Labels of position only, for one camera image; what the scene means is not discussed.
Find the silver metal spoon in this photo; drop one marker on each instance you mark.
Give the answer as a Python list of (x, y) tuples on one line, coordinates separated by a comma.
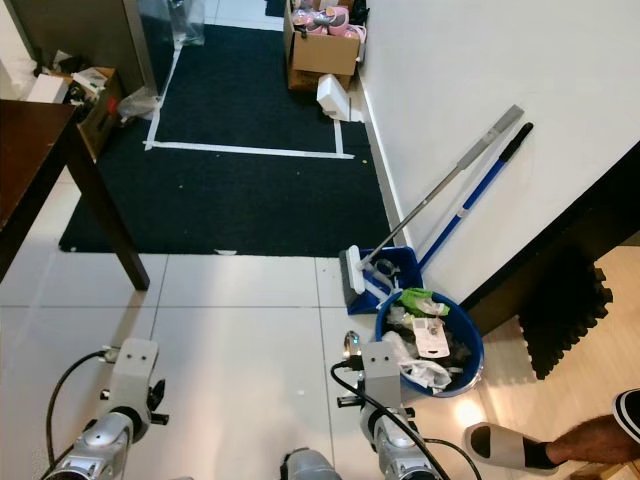
[(351, 347)]

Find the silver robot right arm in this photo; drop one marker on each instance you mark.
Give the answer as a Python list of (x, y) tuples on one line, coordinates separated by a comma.
[(405, 445)]

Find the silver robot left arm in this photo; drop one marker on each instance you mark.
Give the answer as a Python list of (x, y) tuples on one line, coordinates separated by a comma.
[(100, 440)]

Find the white printed paper tag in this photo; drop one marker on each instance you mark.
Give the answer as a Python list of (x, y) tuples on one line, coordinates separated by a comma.
[(430, 340)]

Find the green plastic package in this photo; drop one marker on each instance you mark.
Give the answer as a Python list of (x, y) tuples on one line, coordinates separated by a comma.
[(422, 302)]

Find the blue plastic bucket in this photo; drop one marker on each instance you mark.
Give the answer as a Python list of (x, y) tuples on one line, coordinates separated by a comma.
[(468, 345)]

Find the grey slide slipper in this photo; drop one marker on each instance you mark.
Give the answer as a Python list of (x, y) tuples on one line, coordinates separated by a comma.
[(495, 445)]

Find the dark carpet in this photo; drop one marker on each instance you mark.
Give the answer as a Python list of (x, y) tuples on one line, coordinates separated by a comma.
[(260, 200)]

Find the black foam puzzle mat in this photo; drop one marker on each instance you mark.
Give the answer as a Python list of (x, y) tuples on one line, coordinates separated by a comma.
[(565, 320)]

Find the white floor tape strip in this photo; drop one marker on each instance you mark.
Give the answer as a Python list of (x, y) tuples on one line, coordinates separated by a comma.
[(160, 105), (250, 151), (339, 137)]

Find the brown wooden table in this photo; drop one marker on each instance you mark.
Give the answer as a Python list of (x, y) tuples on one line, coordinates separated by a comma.
[(25, 160)]

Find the cardboard box with red mark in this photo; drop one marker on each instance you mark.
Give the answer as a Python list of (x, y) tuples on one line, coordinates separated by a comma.
[(105, 120)]

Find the black white striped shorts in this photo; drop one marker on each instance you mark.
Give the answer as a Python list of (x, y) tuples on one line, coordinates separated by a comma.
[(628, 415)]

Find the clear crumpled plastic bag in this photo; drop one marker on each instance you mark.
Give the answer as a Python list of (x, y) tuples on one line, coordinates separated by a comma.
[(138, 105)]

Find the white small box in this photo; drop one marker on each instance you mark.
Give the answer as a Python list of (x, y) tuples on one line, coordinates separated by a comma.
[(333, 97)]

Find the white flat carton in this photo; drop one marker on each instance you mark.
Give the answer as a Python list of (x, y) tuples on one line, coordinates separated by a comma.
[(45, 90)]

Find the large open cardboard box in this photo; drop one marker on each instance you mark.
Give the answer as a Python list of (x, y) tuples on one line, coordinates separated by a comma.
[(325, 60)]

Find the grey metal cabinet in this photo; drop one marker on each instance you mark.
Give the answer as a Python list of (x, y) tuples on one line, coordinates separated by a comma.
[(80, 35)]

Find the clear plastic container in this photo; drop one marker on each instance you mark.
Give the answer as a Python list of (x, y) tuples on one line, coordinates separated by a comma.
[(170, 22)]

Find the pink plastic item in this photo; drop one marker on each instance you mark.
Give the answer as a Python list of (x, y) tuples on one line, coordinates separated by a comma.
[(345, 20), (310, 22)]

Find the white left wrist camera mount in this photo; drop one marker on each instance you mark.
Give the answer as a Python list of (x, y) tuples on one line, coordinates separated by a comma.
[(135, 368)]

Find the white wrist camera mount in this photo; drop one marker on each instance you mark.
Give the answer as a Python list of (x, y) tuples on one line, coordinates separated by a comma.
[(382, 370), (135, 368)]

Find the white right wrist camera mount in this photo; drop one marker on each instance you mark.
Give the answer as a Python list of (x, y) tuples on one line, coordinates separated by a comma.
[(382, 370)]

